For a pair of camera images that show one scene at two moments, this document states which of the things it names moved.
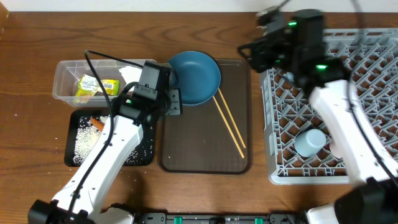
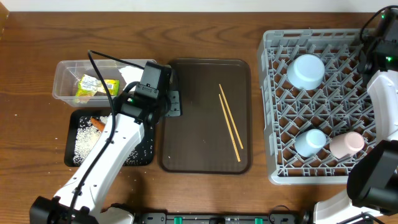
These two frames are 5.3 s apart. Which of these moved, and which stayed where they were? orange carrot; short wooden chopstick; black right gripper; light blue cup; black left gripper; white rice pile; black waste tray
Moved: black right gripper; short wooden chopstick; white rice pile
Stayed: orange carrot; black left gripper; black waste tray; light blue cup
